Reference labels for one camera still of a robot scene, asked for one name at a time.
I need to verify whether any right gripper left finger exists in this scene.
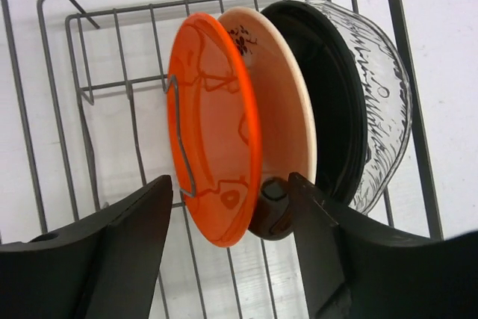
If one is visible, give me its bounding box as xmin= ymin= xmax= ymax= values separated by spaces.
xmin=1 ymin=175 xmax=173 ymax=318

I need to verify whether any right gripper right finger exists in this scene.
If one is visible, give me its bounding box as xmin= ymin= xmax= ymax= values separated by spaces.
xmin=288 ymin=173 xmax=477 ymax=318

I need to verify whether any cream floral plate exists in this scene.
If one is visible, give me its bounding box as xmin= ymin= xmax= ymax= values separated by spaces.
xmin=217 ymin=7 xmax=318 ymax=241

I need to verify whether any black plate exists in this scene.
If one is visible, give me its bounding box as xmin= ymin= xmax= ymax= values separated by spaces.
xmin=262 ymin=0 xmax=367 ymax=205

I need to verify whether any orange plate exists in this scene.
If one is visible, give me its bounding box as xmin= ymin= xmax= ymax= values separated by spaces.
xmin=167 ymin=13 xmax=262 ymax=247

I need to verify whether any clear glass plate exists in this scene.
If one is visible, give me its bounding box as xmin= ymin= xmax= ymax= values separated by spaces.
xmin=306 ymin=0 xmax=413 ymax=214

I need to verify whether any grey wire dish rack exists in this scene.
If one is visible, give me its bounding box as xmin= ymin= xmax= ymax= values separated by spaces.
xmin=1 ymin=0 xmax=444 ymax=318

